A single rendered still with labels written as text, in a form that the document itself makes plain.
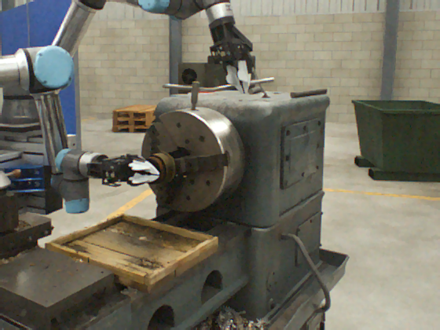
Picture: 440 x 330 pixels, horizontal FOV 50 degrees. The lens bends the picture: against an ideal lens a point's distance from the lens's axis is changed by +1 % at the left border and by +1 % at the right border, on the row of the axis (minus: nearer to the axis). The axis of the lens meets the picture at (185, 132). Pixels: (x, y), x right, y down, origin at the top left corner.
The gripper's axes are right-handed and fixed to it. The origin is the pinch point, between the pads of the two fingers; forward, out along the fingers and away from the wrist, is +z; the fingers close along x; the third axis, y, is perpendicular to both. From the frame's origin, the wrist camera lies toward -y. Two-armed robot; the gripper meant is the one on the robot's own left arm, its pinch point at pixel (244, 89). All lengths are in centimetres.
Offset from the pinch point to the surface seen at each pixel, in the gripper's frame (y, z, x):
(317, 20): -938, -196, -269
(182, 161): 14.8, 15.3, -17.5
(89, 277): 62, 31, -11
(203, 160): 11.7, 16.7, -12.6
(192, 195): 7.9, 26.0, -22.5
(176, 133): 7.9, 6.9, -22.3
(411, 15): -993, -141, -97
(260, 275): -8, 57, -17
